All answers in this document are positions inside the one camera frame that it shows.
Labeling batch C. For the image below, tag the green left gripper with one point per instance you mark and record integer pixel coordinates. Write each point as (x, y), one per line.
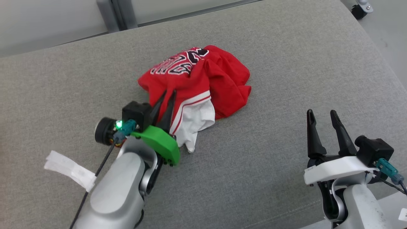
(162, 143)

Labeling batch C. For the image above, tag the grey metal frame post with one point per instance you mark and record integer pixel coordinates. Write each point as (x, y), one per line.
(117, 14)

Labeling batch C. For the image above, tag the black caster wheel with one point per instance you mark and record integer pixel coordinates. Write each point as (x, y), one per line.
(359, 12)

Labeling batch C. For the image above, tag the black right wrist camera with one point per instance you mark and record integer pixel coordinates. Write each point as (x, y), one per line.
(373, 151)

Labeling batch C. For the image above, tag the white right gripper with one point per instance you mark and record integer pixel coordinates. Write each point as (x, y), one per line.
(337, 168)

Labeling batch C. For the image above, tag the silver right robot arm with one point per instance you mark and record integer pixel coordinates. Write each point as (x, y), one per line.
(362, 206)

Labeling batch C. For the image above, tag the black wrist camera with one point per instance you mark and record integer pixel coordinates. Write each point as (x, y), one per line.
(136, 113)
(373, 151)

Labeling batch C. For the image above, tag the white tape tag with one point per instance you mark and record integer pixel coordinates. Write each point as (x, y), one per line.
(70, 168)

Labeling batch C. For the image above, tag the red Bulls jersey shirt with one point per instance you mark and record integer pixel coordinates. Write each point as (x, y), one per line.
(222, 73)

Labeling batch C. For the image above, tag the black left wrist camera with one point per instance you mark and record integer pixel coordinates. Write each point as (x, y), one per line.
(136, 113)

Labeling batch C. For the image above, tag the grey fabric sofa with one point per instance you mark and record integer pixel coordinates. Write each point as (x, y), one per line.
(254, 159)

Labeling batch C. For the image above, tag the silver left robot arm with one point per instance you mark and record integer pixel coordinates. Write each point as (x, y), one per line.
(117, 190)

